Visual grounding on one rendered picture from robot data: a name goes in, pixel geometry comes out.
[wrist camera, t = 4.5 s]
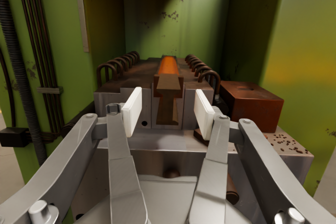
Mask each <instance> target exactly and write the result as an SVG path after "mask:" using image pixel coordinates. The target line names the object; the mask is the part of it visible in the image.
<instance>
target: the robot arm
mask: <svg viewBox="0 0 336 224"><path fill-rule="evenodd" d="M105 107H106V117H99V118H98V115H97V114H95V113H87V114H85V115H83V116H82V117H81V118H80V119H79V121H78V122H77V123H76V124H75V126H74V127H73V128H72V129H71V130H70V132H69V133H68V134H67V135H66V137H65V138H64V139H63V140H62V141H61V143H60V144H59V145H58V146H57V147H56V149H55V150H54V151H53V152H52V154H51V155H50V156H49V157H48V158H47V160H46V161H45V162H44V163H43V165H42V166H41V167H40V168H39V169H38V171H37V172H36V173H35V174H34V175H33V177H32V178H31V179H30V180H29V182H28V183H27V184H26V185H25V186H23V187H22V188H21V189H20V190H18V191H17V192H16V193H15V194H13V195H12V196H11V197H9V198H8V199H7V200H6V201H4V202H3V203H2V204H1V205H0V224H62V221H63V219H64V217H65V215H66V214H67V212H68V210H69V208H70V205H71V203H72V201H73V199H74V197H75V194H76V192H77V190H78V188H79V186H80V184H81V181H82V179H83V177H84V175H85V173H86V171H87V168H88V166H89V164H90V162H91V160H92V158H93V155H94V153H95V151H96V149H97V147H98V145H99V142H100V139H103V138H107V141H108V169H109V190H110V194H109V195H108V196H107V197H105V198H104V199H103V200H102V201H100V202H99V203H98V204H97V205H95V206H94V207H93V208H92V209H90V210H89V211H88V212H87V213H85V214H84V215H83V216H82V217H80V218H79V219H78V220H77V221H75V222H74V223H73V224H254V223H253V222H251V221H250V220H249V219H248V218H247V217H246V216H245V215H244V214H242V213H241V212H240V211H239V210H238V209H237V208H236V207H235V206H233V205H232V204H231V203H230V202H229V201H228V200H227V199H226V193H227V177H228V164H227V161H228V146H229V142H230V143H234V146H235V149H236V151H237V154H238V156H239V158H240V161H241V163H242V166H243V168H244V171H245V173H246V175H247V178H248V180H249V183H250V185H251V187H252V190H253V192H254V195H255V197H256V200H257V202H258V204H259V207H260V209H261V212H262V214H263V217H264V219H265V221H266V223H267V224H336V218H335V217H334V216H333V215H332V214H331V213H330V212H329V211H327V210H326V209H325V208H324V207H323V206H322V205H321V204H319V203H318V202H317V201H316V200H315V199H314V198H313V197H311V196H310V195H309V194H308V193H307V192H306V190H305V189H304V188H303V186H302V185H301V184H300V182H299V181H298V180H297V178H296V177H295V176H294V174H293V173H292V172H291V170H290V169H289V168H288V166H287V165H286V164H285V162H284V161H283V160H282V158H281V157H280V156H279V155H278V153H277V152H276V151H275V149H274V148H273V147H272V145H271V144H270V143H269V141H268V140H267V139H266V137H265V136H264V135H263V133H262V132H261V131H260V129H259V128H258V127H257V125H256V124H255V123H254V122H253V121H252V120H250V119H247V118H246V119H245V118H241V119H240V120H239V122H233V121H230V118H229V117H228V116H226V115H223V114H222V112H221V111H220V109H219V108H218V107H216V106H211V105H210V103H209V102H208V100H207V98H206V97H205V95H204V93H203V92H202V90H201V89H196V90H195V100H194V113H195V116H196V119H197V122H198V125H199V128H200V131H201V134H202V137H203V139H204V140H205V141H209V144H208V148H207V152H206V156H205V158H204V160H203V164H202V167H201V171H200V175H199V178H198V176H178V177H173V178H164V177H160V176H156V175H152V174H137V171H136V167H135V163H134V159H133V156H132V155H131V153H130V149H129V144H128V140H127V138H130V137H131V136H132V134H133V131H134V128H135V126H136V123H137V120H138V118H139V115H140V112H141V110H142V88H141V87H136V88H135V89H134V91H133V93H132V94H131V96H130V97H129V99H128V100H127V102H126V103H120V104H119V103H109V104H107V105H106V106H105Z"/></svg>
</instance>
